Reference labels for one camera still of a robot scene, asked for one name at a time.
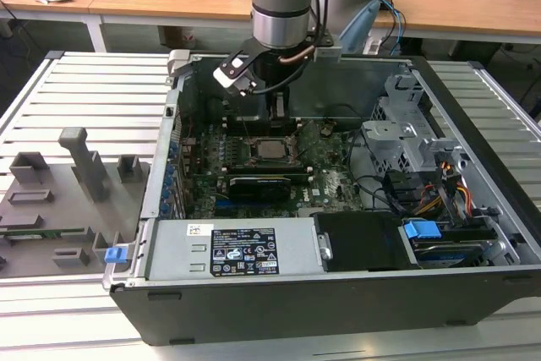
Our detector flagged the dark grey PC case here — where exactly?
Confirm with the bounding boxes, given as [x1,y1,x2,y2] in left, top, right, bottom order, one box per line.
[103,50,541,347]

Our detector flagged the grey case handle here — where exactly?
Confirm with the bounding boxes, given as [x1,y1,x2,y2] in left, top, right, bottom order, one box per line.
[167,48,192,83]

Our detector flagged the grey parts rack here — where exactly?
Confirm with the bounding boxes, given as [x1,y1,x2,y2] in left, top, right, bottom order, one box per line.
[0,126,151,280]

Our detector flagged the silver drive cage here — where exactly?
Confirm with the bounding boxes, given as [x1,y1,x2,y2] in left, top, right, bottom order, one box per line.
[361,72,470,178]

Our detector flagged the blue case latch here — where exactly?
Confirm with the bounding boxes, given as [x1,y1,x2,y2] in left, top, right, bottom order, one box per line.
[104,245,129,265]

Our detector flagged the grey camera box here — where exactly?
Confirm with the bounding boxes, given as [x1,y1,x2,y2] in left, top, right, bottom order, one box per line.
[313,45,342,63]

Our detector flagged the brown curved tube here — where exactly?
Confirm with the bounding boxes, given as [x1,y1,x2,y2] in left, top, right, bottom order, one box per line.
[278,46,317,67]

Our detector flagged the metal socket cover frame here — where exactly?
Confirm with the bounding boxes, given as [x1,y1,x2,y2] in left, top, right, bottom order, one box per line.
[295,118,325,161]

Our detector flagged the black graphics card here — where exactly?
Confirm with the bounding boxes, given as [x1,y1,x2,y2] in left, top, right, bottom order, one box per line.
[227,173,293,202]

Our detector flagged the CPU socket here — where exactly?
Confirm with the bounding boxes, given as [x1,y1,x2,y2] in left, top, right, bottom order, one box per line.
[246,134,306,168]

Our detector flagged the wooden desk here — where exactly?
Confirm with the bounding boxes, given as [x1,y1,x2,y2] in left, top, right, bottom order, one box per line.
[0,0,541,47]

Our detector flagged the black RAM slot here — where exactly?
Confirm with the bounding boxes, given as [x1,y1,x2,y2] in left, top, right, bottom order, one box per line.
[224,169,314,177]
[224,166,313,173]

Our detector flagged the black plastic shroud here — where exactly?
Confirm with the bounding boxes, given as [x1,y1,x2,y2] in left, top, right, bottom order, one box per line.
[313,211,422,274]

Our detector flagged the green motherboard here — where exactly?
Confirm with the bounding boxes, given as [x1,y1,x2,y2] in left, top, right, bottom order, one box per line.
[181,118,367,221]

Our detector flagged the black cable bundle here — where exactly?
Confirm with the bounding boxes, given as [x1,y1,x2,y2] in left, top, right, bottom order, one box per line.
[350,123,424,215]

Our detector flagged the yellow orange power wires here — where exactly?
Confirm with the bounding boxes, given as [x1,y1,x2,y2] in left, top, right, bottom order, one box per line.
[416,157,478,221]

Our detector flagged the grey power supply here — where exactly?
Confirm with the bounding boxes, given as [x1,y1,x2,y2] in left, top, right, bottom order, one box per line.
[143,217,337,282]

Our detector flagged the silver green CPU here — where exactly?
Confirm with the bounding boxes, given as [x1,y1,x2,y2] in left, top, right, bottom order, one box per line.
[257,139,290,161]

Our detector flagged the hard disk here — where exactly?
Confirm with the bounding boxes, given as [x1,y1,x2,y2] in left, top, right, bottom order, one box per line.
[412,240,494,270]

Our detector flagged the green RAM stick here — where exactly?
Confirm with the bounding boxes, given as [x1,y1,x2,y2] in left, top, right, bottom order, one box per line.
[0,227,88,238]

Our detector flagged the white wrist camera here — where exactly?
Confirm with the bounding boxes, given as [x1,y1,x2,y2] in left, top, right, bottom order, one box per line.
[211,38,260,96]

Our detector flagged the pale blue teach pendant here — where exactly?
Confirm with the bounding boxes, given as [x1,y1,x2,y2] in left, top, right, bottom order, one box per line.
[337,0,384,54]

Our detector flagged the blue disk carrier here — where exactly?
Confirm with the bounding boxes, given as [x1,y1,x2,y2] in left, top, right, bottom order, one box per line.
[402,217,441,253]

